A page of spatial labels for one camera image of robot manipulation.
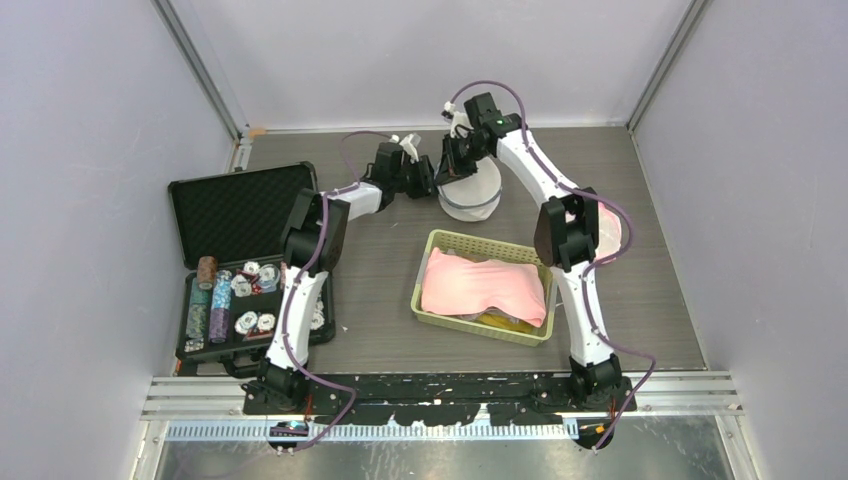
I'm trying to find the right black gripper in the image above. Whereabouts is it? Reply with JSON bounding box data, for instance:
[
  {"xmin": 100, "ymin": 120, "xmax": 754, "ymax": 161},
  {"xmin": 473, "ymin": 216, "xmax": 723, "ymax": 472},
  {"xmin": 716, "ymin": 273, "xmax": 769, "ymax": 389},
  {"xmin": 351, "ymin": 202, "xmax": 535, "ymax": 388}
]
[{"xmin": 436, "ymin": 132, "xmax": 490, "ymax": 186}]

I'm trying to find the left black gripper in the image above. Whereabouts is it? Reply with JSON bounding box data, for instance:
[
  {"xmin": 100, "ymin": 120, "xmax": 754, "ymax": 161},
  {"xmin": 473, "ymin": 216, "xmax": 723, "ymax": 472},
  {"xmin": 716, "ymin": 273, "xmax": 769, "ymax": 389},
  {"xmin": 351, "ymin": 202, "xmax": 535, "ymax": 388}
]
[{"xmin": 392, "ymin": 157, "xmax": 450, "ymax": 201}]

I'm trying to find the white grey-zipper laundry bag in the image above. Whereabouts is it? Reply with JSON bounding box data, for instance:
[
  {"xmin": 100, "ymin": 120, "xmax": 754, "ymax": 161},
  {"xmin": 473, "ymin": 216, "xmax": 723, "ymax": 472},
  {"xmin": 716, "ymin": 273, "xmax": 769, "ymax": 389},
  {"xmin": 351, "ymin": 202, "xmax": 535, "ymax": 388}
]
[{"xmin": 438, "ymin": 157, "xmax": 503, "ymax": 223}]

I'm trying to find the pink bra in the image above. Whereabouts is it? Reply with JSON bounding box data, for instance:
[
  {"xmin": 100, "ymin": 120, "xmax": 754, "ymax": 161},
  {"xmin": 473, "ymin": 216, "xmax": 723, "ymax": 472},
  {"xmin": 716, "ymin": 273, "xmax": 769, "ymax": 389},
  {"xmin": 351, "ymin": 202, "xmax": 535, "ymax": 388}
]
[{"xmin": 420, "ymin": 248, "xmax": 547, "ymax": 327}]

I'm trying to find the white pink-zipper laundry bag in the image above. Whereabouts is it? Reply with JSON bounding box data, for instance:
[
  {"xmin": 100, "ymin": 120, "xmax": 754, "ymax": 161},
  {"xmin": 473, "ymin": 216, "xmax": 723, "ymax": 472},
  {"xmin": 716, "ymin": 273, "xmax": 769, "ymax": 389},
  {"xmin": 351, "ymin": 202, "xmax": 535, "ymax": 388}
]
[{"xmin": 596, "ymin": 203, "xmax": 622, "ymax": 259}]

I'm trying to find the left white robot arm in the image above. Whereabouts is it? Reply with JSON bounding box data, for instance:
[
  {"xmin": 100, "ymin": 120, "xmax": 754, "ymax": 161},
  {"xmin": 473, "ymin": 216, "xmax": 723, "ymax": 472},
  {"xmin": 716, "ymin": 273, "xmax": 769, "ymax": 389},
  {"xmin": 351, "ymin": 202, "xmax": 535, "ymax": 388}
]
[{"xmin": 249, "ymin": 134, "xmax": 436, "ymax": 414}]

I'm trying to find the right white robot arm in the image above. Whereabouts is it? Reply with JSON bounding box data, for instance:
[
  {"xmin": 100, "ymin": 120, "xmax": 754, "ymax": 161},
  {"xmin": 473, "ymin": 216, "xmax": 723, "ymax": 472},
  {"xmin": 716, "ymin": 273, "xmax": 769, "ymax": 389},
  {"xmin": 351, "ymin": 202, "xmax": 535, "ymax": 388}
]
[{"xmin": 436, "ymin": 93, "xmax": 631, "ymax": 411}]

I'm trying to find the black poker chip case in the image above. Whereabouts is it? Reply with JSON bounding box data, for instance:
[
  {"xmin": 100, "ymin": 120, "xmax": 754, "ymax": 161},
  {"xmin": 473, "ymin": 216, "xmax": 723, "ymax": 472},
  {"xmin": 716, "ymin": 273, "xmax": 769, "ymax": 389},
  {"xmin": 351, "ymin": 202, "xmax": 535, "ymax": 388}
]
[{"xmin": 168, "ymin": 162, "xmax": 318, "ymax": 379}]

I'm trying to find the purple poker chip stack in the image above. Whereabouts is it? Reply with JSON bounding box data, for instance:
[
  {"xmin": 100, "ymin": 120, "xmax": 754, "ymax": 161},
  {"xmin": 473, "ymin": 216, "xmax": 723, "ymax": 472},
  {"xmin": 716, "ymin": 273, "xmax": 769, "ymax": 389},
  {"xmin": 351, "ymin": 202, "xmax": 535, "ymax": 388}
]
[{"xmin": 208, "ymin": 270, "xmax": 233, "ymax": 344}]

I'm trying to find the brown poker chip stack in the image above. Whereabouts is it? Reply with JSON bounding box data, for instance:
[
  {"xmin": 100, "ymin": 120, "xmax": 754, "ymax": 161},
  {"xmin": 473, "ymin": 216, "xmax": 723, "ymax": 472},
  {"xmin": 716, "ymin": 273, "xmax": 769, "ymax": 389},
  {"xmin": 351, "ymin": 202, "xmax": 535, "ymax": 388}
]
[{"xmin": 196, "ymin": 256, "xmax": 218, "ymax": 291}]

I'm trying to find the teal poker chip stack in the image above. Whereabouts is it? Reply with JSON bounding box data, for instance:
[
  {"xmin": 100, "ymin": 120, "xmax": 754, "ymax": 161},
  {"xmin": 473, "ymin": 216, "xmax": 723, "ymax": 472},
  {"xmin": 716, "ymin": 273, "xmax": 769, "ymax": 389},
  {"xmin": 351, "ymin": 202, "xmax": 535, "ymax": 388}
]
[{"xmin": 185, "ymin": 279, "xmax": 211, "ymax": 340}]

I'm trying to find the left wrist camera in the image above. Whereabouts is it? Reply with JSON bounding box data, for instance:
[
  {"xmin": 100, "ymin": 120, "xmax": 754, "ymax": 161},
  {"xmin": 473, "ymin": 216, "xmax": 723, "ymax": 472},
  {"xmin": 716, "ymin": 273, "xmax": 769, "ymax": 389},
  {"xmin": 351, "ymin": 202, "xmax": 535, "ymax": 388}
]
[{"xmin": 390, "ymin": 133, "xmax": 421, "ymax": 163}]

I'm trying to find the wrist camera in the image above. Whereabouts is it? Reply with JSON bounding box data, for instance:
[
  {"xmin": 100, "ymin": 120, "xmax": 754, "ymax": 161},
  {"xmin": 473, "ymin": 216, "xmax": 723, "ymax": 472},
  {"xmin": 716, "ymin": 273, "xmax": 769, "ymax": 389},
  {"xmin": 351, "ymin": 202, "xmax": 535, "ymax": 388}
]
[
  {"xmin": 390, "ymin": 133, "xmax": 421, "ymax": 163},
  {"xmin": 442, "ymin": 101, "xmax": 473, "ymax": 138}
]

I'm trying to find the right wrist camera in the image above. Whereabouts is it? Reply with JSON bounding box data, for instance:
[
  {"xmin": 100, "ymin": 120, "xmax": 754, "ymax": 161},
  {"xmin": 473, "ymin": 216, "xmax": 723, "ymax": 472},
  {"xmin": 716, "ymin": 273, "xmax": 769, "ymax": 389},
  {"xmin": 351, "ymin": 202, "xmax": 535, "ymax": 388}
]
[{"xmin": 442, "ymin": 101, "xmax": 473, "ymax": 138}]

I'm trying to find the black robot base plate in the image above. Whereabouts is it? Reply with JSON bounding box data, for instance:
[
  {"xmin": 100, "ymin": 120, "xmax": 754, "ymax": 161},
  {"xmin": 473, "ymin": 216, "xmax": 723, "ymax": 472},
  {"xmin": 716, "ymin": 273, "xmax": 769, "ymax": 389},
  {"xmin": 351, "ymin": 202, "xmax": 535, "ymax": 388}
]
[{"xmin": 241, "ymin": 372, "xmax": 636, "ymax": 427}]

